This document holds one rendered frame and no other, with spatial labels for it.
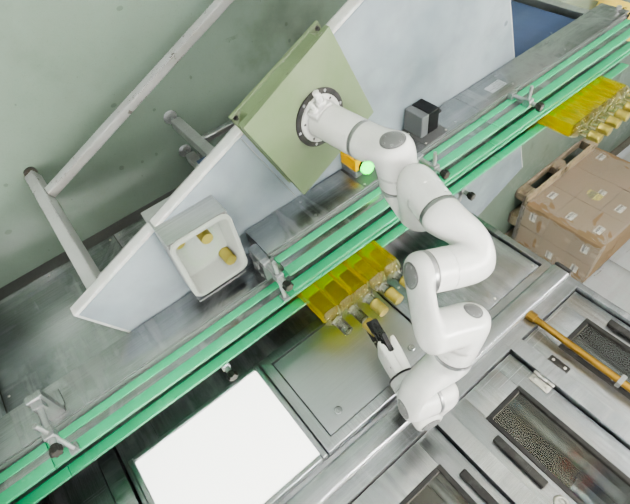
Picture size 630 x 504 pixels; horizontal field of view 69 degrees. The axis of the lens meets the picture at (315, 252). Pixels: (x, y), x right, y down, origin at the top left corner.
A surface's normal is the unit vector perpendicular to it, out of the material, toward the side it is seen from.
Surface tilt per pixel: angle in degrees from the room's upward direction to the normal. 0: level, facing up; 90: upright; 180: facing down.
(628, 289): 90
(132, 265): 0
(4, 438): 90
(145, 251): 0
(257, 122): 4
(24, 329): 90
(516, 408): 90
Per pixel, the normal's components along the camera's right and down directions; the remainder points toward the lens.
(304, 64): 0.63, 0.51
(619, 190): -0.03, -0.52
